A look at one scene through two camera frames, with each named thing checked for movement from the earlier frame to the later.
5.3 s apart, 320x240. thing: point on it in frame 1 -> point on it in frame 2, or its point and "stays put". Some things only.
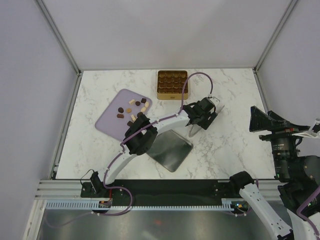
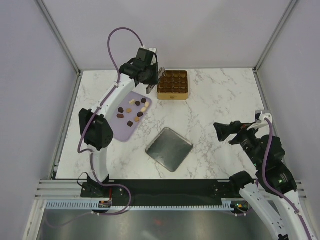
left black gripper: [205, 124] -> [154, 66]
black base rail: [161, 190] stays put
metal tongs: [195, 128] -> [161, 72]
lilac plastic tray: [125, 107] stays put
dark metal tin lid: [170, 149] stays put
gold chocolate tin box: [170, 85] stays put
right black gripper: [260, 119] -> [223, 130]
